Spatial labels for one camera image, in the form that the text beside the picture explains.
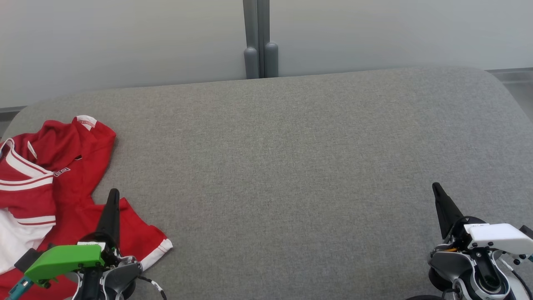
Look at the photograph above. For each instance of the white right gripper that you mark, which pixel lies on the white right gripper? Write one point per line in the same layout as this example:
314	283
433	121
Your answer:
499	237

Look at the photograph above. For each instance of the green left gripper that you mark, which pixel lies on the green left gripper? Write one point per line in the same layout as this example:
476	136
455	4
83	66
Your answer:
62	258

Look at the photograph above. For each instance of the red white bulls shorts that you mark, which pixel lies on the red white bulls shorts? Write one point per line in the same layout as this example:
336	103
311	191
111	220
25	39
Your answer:
79	154

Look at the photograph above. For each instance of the red white jersey shirt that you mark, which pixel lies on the red white jersey shirt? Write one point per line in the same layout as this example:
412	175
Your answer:
25	196

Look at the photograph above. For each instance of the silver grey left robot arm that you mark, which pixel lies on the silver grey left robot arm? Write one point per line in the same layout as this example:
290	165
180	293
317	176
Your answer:
120	277

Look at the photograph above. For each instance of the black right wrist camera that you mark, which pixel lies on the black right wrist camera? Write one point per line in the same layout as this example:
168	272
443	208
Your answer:
526	231

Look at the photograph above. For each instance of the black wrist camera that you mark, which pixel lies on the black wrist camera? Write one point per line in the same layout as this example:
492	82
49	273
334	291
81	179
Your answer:
526	231
27	259

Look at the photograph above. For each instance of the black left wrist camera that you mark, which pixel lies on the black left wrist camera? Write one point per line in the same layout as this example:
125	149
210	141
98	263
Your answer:
27	259

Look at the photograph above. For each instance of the teal left camera connector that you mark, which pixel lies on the teal left camera connector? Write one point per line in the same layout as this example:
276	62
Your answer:
18	289

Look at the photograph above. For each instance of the grey vertical frame post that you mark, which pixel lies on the grey vertical frame post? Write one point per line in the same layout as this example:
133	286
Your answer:
270	60
250	62

